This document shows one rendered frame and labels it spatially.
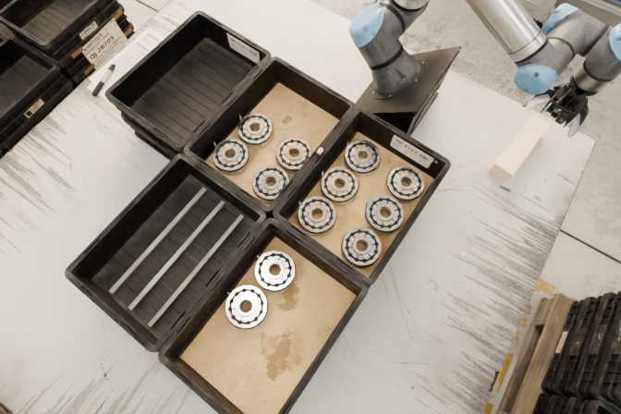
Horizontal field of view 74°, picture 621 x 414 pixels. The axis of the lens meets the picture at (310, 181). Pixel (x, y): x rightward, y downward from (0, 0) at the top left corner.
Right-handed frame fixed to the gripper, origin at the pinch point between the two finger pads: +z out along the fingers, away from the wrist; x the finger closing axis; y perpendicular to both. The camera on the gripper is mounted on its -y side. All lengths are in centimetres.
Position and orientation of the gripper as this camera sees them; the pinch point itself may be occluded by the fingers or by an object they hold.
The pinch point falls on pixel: (547, 119)
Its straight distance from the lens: 136.4
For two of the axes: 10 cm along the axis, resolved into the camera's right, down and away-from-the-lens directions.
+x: 7.5, 6.1, -2.6
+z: -0.1, 4.0, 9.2
